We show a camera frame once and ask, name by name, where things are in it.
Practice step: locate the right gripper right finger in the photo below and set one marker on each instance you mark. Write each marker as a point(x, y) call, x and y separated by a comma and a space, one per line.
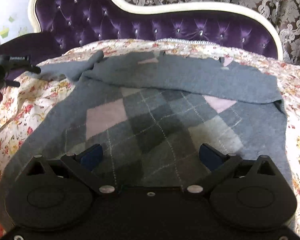
point(211, 157)

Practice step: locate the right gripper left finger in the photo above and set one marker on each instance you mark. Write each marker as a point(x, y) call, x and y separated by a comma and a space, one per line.
point(91, 157)

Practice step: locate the grey argyle knit sweater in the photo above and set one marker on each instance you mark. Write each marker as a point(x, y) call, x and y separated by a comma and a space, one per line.
point(151, 113)

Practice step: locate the purple velvet pillow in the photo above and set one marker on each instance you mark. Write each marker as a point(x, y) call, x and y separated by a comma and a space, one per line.
point(39, 46)

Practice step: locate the floral bedspread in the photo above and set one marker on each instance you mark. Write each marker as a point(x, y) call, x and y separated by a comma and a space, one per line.
point(23, 109)

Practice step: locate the purple tufted headboard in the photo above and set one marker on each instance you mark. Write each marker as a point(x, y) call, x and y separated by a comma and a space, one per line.
point(73, 23)

